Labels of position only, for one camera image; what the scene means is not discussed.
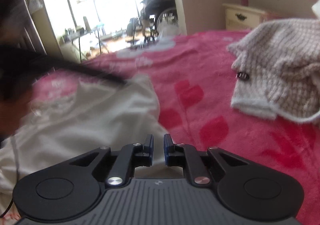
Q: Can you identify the white sweatshirt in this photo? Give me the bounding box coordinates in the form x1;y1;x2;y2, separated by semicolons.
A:
0;74;176;206

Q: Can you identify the folding table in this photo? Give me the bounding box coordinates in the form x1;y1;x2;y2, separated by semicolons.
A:
59;24;109;63

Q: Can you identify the person left hand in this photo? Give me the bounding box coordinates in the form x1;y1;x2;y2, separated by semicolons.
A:
1;88;34;138

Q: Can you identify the grey curtain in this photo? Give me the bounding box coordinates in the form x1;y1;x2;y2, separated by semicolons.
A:
1;0;46;54

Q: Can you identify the pink floral blanket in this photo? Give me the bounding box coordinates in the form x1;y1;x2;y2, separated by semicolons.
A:
35;31;319;224

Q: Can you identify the beige knitted sweater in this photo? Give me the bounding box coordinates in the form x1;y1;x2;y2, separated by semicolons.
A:
227;19;319;124

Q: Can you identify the black wheelchair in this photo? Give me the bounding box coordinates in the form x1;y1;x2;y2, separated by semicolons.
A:
126;0;178;43

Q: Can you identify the cream nightstand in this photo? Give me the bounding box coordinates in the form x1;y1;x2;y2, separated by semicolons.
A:
222;4;283;31

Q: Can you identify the black cable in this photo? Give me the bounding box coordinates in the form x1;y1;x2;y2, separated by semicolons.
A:
0;134;21;218

